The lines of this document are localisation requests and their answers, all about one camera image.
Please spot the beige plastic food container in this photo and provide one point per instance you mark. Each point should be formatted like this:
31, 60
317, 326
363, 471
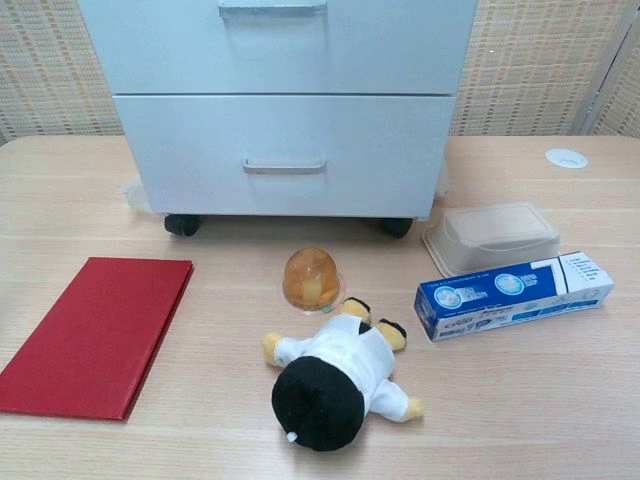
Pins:
495, 235

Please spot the clear plastic bag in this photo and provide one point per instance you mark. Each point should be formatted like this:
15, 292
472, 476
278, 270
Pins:
135, 195

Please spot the plush doll in white shirt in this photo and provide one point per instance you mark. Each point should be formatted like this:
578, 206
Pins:
320, 395

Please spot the black caster wheel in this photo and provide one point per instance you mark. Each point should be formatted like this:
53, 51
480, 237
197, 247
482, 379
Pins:
181, 225
397, 227

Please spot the blue white toothpaste box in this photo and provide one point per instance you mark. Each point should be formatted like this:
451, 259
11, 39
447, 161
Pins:
505, 300

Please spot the orange fruit jelly cup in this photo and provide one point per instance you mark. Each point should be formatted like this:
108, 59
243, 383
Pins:
311, 280

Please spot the grey metal drawer cabinet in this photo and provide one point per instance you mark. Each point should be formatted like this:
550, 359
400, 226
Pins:
423, 218

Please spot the red folder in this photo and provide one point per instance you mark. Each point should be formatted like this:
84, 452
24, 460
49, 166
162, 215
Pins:
95, 335

